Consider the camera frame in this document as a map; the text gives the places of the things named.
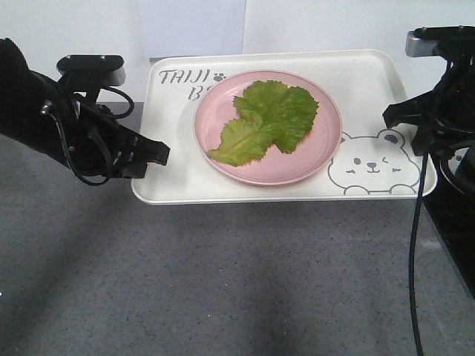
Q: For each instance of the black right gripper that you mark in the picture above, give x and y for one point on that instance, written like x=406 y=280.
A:
x=446 y=115

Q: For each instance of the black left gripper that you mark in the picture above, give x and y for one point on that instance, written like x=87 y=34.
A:
x=88 y=139

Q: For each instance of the cream bear serving tray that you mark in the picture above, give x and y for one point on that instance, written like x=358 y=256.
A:
x=372 y=161

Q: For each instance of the pink round plate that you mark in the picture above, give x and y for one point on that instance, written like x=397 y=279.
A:
x=312 y=154

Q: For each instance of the green lettuce leaf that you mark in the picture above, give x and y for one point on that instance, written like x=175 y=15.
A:
x=269 y=113

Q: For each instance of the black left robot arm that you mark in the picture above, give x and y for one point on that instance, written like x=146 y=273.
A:
x=24 y=95

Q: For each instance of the black pan on stove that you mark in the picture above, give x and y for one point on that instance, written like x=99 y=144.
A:
x=457 y=166

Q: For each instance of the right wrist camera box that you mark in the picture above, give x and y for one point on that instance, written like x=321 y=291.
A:
x=447 y=42

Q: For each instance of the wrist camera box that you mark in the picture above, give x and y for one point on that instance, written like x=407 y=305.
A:
x=447 y=42
x=81 y=71

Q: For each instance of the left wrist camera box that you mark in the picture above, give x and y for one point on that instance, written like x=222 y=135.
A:
x=81 y=71

